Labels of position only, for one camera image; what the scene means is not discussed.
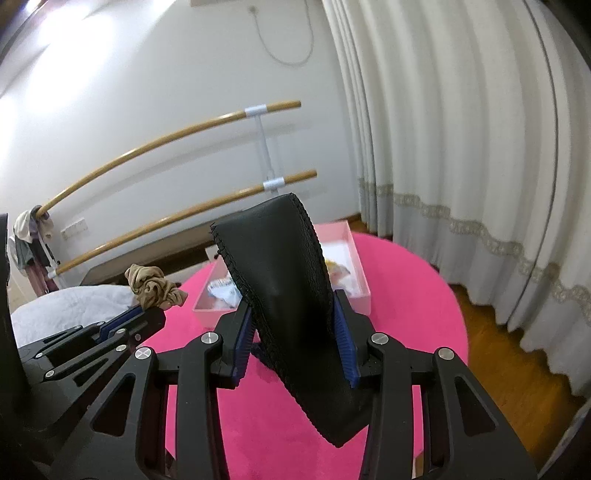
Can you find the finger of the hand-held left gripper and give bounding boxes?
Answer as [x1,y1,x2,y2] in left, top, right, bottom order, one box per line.
[41,308,167,384]
[34,305,146,360]

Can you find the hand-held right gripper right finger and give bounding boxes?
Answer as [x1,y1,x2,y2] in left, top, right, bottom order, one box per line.
[333,290,539,480]

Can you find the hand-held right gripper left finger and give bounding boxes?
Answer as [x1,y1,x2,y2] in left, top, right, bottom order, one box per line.
[46,305,254,480]

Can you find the white blue printed packet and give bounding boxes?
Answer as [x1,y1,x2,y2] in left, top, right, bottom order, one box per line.
[208,277,243,309]

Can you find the brown low wooden platform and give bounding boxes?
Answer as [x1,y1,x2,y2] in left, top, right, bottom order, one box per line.
[81,220,232,287]

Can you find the white lace-trimmed curtain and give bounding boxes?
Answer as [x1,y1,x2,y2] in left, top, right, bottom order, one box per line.
[321,0,591,398]

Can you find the hanging clothes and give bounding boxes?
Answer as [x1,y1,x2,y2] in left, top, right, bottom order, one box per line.
[13,207,55,294]

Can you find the grey white bedding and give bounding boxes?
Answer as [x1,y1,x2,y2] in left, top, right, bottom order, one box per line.
[10,284,139,347]

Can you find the beige scrunchie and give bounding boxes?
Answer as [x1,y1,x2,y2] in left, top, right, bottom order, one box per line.
[124,264,189,311]

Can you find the round pink table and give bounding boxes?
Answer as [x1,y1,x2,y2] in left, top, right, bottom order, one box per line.
[164,231,469,480]

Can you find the white barre post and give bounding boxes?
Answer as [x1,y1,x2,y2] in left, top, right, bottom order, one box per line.
[39,215,63,280]
[245,105,284,195]

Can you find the pink cardboard box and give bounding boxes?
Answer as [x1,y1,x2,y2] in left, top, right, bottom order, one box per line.
[191,220,372,328]

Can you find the white wall cable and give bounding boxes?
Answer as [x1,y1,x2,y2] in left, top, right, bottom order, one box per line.
[249,4,317,65]

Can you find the white printed paper sheet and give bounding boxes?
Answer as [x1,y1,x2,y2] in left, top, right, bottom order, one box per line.
[323,240,357,296]

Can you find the black leather cover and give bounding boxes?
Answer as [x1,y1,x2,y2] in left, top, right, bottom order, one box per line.
[210,193,377,448]

